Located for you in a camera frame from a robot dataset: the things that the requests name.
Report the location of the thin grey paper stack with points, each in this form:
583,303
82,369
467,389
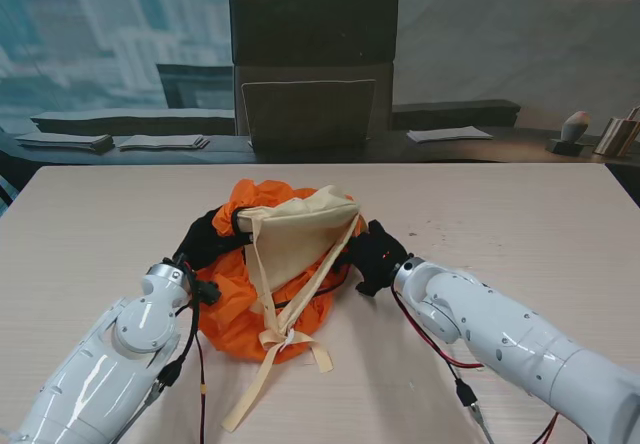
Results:
165,142

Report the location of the white paper sheets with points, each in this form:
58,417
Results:
450,134

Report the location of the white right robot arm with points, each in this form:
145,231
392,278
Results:
525,344

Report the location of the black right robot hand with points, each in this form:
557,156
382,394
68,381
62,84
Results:
377,259

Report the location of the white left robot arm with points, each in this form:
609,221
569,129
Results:
85,384

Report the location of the copper coloured books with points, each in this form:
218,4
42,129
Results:
620,136

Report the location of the cream fabric backpack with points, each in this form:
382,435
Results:
295,244

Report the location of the thick grey paper stack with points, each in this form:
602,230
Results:
65,141

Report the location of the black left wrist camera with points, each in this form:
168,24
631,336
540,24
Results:
207,294

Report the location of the grey vase on base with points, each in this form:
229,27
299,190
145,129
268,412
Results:
574,129

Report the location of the dark office chair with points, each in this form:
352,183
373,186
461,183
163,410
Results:
310,39

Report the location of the orange rain cover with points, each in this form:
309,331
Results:
225,314

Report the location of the dark background desk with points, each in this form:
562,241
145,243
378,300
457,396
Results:
500,151

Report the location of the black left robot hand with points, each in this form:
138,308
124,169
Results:
200,244

